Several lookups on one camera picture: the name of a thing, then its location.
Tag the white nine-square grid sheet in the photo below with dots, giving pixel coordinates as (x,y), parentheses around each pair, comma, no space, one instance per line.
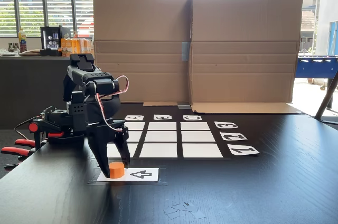
(161,150)

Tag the blue foosball table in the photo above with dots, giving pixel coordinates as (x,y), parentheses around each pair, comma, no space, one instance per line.
(317,66)

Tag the letter C paper label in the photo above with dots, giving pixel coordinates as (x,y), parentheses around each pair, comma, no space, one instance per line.
(192,117)

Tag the grey tape piece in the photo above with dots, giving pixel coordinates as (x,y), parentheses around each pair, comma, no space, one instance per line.
(184,106)

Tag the yellow drink bottle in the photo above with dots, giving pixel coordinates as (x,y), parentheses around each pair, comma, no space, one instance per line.
(22,39)

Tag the slanted metal table leg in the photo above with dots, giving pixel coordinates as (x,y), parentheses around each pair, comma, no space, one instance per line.
(326,97)

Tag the grey tape strip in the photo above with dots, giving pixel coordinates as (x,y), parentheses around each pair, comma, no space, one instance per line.
(185,51)

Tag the letter A paper label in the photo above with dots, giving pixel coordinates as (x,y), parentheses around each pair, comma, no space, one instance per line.
(133,117)

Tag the orange carton pack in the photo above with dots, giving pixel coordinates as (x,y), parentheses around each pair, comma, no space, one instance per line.
(71,47)

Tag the small dark bottles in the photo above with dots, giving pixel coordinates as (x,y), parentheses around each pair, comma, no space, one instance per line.
(13,47)

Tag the letter B paper label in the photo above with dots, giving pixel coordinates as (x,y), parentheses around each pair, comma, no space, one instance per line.
(162,117)

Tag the clear tape scraps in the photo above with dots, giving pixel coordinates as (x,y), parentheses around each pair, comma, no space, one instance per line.
(185,208)

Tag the number 1 paper label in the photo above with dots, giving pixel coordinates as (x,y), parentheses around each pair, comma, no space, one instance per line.
(243,150)

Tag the white cloth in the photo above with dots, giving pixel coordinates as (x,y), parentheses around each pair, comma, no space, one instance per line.
(8,52)

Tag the black clamp with red knob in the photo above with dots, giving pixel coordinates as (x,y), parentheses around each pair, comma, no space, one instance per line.
(33,128)

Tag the white arrow paper sheet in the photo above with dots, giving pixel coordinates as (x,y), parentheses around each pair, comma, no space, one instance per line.
(142,174)

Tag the window with blinds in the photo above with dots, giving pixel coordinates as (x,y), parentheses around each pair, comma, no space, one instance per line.
(31,10)

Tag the round orange token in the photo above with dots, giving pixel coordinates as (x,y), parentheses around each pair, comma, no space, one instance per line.
(116,171)

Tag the number 3 paper label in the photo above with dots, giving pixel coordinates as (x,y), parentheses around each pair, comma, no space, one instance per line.
(226,125)

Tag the brown cardboard box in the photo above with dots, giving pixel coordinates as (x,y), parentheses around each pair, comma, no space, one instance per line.
(245,23)
(142,23)

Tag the black mini fridge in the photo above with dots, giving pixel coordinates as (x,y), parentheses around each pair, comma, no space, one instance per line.
(54,41)

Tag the number 2 paper label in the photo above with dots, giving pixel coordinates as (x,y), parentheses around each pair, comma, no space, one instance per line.
(233,136)

